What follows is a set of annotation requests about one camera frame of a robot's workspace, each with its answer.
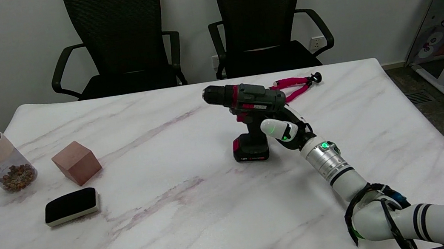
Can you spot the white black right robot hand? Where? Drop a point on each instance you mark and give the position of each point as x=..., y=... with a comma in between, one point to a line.
x=287, y=131

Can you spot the green red power screwdriver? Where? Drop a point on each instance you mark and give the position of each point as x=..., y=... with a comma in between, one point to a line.
x=253, y=96

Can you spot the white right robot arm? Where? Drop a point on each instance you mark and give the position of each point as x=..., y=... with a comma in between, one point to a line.
x=388, y=214

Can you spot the red flexible mini tripod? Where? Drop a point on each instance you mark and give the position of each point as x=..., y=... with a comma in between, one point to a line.
x=294, y=82

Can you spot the black mesh office chair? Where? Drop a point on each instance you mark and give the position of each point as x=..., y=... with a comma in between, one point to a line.
x=261, y=12
x=118, y=35

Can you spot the floor vent grille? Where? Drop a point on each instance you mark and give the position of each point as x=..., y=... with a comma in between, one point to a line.
x=419, y=97

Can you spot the copper coloured cube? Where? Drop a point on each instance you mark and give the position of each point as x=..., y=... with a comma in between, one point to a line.
x=77, y=163

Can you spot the black white board eraser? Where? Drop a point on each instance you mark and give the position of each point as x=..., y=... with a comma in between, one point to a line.
x=70, y=204

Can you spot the white wall socket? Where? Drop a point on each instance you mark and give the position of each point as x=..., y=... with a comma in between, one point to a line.
x=316, y=42
x=214, y=61

